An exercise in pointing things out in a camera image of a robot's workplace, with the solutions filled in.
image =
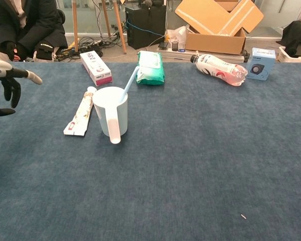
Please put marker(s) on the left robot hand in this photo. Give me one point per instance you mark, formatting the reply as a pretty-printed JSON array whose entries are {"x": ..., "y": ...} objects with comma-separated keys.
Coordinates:
[{"x": 0, "y": 70}]

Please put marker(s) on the white floral toothpaste tube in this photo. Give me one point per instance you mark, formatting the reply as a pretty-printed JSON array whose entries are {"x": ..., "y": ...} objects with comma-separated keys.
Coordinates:
[{"x": 80, "y": 115}]

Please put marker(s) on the light blue toothbrush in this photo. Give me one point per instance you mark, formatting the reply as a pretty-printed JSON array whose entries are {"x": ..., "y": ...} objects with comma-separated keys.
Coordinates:
[{"x": 130, "y": 80}]

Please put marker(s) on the white pink toothpaste box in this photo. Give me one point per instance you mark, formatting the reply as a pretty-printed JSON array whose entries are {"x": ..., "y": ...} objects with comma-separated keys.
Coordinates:
[{"x": 95, "y": 66}]

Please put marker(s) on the open cardboard box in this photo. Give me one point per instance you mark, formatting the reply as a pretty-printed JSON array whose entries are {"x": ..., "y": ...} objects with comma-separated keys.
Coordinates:
[{"x": 215, "y": 42}]

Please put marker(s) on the light blue speaker box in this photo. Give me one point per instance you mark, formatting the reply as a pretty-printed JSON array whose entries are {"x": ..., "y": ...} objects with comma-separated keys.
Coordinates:
[{"x": 259, "y": 65}]

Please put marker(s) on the person in black jacket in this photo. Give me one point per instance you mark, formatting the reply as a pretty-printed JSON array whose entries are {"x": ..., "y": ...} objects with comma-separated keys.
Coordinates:
[{"x": 35, "y": 25}]

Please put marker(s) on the wooden leg stand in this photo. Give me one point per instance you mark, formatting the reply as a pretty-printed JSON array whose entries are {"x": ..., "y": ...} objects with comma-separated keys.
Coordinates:
[{"x": 75, "y": 25}]

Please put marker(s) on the black computer tower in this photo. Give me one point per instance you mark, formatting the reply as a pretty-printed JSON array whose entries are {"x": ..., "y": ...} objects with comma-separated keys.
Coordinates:
[{"x": 145, "y": 27}]

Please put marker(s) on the green wet wipes pack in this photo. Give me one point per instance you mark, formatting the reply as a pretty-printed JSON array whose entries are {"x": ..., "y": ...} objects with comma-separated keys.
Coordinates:
[{"x": 153, "y": 71}]

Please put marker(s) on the small black device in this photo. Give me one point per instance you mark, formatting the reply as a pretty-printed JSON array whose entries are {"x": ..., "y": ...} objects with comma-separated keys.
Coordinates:
[{"x": 163, "y": 45}]

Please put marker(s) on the black mesh pen holder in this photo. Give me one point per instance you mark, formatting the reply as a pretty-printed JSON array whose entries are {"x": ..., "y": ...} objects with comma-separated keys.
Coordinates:
[{"x": 175, "y": 46}]

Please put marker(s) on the white plastic bag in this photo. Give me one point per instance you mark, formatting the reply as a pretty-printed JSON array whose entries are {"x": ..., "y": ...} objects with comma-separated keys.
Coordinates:
[{"x": 178, "y": 33}]

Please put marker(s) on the blue table mat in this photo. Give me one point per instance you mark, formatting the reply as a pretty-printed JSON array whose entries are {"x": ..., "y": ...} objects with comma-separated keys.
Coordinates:
[{"x": 150, "y": 188}]

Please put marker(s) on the plastic bottle with pink drink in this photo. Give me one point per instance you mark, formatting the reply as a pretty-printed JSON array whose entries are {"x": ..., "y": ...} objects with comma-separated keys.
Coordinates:
[{"x": 215, "y": 66}]

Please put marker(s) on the small white scrap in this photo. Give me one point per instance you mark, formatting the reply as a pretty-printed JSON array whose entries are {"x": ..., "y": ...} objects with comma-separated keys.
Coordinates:
[{"x": 243, "y": 216}]

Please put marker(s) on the white plastic crate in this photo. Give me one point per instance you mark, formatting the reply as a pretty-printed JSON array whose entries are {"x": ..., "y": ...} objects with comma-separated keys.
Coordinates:
[{"x": 291, "y": 59}]

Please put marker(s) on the black cloth cover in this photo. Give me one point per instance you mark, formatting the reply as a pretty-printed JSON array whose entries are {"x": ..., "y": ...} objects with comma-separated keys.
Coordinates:
[{"x": 296, "y": 32}]

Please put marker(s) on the aluminium profile rail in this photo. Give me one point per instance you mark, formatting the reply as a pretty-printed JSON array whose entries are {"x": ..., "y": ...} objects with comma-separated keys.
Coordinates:
[{"x": 175, "y": 55}]

